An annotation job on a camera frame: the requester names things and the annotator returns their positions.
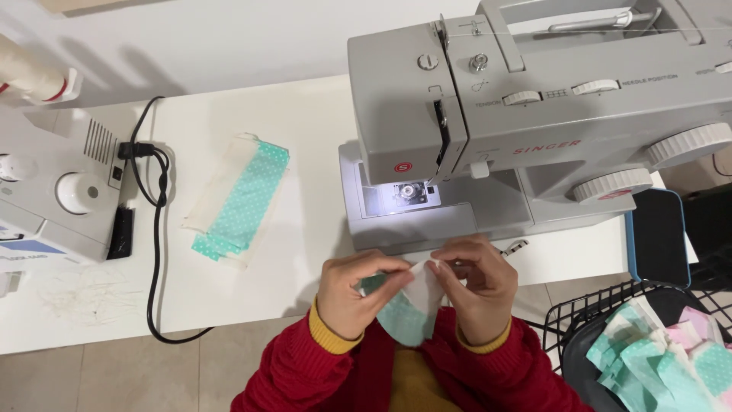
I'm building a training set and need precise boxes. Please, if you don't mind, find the person's left hand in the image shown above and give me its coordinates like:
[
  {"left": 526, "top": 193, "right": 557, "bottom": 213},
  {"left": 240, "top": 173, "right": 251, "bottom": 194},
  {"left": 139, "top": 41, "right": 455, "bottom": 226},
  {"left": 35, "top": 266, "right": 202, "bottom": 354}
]
[{"left": 316, "top": 249, "right": 416, "bottom": 342}]

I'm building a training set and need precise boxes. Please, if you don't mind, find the person's right hand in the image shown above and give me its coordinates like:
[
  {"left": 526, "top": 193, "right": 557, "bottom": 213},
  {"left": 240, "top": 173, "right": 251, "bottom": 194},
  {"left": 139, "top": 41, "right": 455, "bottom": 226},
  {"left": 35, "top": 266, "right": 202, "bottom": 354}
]
[{"left": 428, "top": 233, "right": 519, "bottom": 346}]

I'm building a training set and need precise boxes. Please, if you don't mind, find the teal dotted white fabric piece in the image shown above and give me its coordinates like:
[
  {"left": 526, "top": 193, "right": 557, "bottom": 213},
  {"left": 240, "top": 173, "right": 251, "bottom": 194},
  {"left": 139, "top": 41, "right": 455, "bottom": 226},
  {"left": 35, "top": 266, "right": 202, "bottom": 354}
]
[{"left": 356, "top": 259, "right": 458, "bottom": 348}]

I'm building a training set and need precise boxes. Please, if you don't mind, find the person's yellow shirt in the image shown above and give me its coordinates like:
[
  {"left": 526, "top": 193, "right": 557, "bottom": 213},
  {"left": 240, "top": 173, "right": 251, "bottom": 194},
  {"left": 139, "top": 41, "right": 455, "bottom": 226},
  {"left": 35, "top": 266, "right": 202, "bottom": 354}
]
[{"left": 388, "top": 346, "right": 465, "bottom": 412}]

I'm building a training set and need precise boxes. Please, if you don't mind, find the stack of teal dotted fabric strips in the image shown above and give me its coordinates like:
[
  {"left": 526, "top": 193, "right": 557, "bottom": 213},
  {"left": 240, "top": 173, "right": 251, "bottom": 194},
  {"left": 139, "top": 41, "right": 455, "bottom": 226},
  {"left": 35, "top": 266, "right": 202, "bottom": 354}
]
[{"left": 182, "top": 133, "right": 291, "bottom": 270}]

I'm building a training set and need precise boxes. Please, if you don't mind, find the grey sewing machine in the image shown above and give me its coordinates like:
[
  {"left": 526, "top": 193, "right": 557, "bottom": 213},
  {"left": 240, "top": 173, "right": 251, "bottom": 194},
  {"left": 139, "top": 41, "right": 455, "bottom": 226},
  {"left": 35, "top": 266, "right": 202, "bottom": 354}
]
[{"left": 339, "top": 0, "right": 732, "bottom": 256}]

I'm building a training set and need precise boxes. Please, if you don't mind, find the blue rimmed black tray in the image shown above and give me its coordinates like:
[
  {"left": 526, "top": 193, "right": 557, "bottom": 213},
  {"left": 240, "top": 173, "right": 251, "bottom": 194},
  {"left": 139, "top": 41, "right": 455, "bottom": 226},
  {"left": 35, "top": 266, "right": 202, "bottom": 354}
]
[{"left": 624, "top": 188, "right": 692, "bottom": 289}]

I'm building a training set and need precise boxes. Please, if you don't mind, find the heap of teal pink fabric pieces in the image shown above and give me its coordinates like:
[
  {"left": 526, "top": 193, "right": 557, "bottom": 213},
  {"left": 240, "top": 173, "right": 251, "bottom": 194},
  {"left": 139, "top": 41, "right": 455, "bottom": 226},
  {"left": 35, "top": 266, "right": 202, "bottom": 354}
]
[{"left": 584, "top": 296, "right": 732, "bottom": 412}]

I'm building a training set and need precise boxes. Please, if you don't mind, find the pile of white thread scraps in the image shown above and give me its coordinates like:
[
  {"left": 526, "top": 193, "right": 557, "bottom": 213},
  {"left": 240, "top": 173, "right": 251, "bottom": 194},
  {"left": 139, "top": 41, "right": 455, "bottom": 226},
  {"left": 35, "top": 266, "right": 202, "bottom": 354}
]
[{"left": 39, "top": 268, "right": 144, "bottom": 325}]

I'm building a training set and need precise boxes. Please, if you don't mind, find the white overlock machine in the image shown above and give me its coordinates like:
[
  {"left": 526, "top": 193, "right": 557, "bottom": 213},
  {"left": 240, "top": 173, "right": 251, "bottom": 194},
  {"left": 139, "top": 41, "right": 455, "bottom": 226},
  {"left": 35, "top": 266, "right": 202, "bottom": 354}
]
[{"left": 0, "top": 106, "right": 137, "bottom": 275}]

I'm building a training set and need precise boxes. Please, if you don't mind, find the cream thread cone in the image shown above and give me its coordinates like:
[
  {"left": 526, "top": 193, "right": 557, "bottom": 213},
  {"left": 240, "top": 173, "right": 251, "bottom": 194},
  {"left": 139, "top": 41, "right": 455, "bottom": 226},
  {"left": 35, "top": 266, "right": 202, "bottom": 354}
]
[{"left": 0, "top": 33, "right": 84, "bottom": 107}]

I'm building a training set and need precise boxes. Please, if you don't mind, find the black wire basket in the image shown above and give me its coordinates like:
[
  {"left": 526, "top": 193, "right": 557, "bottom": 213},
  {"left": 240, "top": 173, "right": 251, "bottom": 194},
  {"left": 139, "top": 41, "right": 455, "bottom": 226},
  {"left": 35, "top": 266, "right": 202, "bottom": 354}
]
[{"left": 541, "top": 278, "right": 732, "bottom": 412}]

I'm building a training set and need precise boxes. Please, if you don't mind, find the black power cable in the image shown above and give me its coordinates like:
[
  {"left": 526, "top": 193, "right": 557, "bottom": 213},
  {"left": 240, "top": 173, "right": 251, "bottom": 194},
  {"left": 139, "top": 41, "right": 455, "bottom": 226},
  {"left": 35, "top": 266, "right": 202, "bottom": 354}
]
[{"left": 118, "top": 96, "right": 215, "bottom": 344}]

